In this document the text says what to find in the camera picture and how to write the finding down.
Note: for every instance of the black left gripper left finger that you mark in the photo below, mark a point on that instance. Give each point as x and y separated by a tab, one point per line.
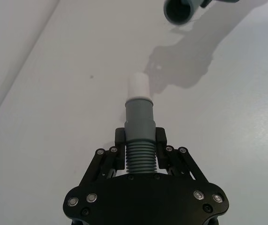
120	140

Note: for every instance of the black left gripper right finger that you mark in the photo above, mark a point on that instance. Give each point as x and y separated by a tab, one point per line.
161	140

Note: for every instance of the grey plastic tube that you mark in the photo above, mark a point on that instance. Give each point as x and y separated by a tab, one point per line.
190	14

